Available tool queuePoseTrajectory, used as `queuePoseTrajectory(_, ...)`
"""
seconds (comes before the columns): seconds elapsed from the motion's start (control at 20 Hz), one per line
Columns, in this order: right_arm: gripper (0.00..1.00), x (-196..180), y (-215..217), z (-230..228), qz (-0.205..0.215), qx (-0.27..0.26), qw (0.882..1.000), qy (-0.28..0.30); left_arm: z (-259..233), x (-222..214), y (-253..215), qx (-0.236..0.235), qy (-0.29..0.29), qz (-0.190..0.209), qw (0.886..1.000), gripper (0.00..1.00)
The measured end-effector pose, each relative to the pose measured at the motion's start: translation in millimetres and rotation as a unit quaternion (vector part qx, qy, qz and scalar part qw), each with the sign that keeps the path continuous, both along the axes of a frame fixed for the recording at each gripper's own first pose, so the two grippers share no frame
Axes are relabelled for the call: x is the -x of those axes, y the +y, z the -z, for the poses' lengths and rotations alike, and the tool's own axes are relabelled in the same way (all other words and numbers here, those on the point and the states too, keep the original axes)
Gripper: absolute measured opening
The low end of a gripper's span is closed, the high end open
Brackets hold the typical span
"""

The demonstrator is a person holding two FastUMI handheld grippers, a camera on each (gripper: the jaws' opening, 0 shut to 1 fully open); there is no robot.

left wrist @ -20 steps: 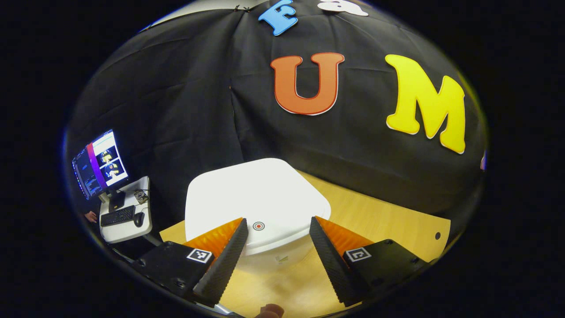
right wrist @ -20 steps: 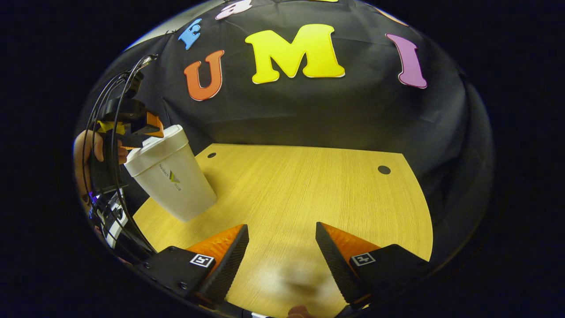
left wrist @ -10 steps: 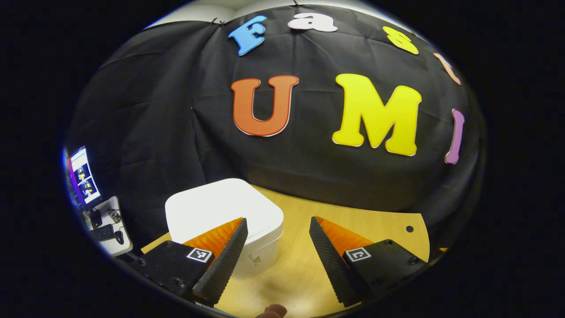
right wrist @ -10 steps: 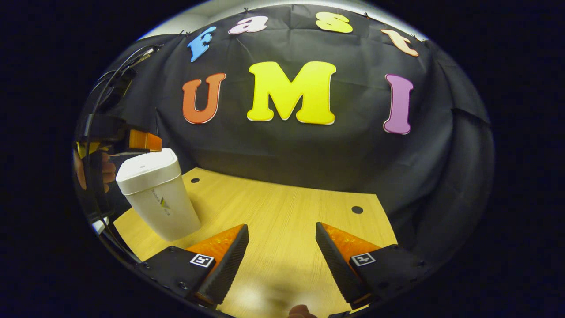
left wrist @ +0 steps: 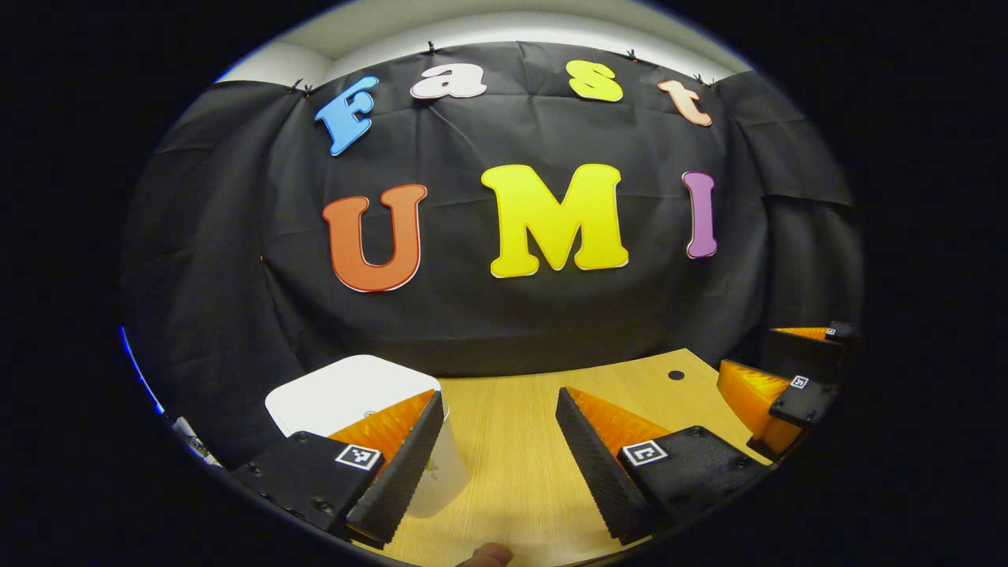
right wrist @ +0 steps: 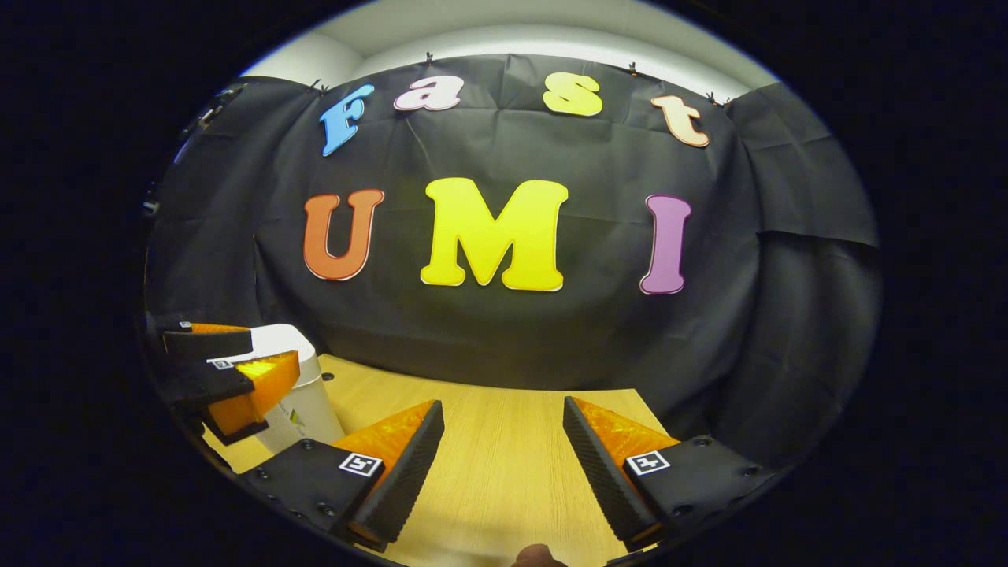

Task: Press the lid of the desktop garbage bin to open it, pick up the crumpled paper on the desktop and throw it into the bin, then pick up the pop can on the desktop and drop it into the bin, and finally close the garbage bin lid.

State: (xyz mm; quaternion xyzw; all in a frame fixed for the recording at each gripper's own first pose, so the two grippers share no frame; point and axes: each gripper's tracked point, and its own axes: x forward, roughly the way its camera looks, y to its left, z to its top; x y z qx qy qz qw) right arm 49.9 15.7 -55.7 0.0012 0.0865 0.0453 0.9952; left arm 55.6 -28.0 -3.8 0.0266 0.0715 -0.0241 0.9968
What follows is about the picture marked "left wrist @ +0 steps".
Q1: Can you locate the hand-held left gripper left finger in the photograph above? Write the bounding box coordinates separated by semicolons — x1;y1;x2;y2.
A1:
231;388;445;550

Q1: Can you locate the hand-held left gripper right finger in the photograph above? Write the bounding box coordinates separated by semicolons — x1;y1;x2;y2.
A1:
554;386;773;546

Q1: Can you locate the white desktop garbage bin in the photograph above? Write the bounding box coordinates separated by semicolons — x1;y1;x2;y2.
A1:
265;354;471;520

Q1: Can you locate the wooden desktop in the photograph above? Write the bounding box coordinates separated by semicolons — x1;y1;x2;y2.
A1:
350;348;776;567

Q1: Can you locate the black backdrop cloth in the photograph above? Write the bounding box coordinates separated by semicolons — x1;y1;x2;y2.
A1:
122;41;865;469

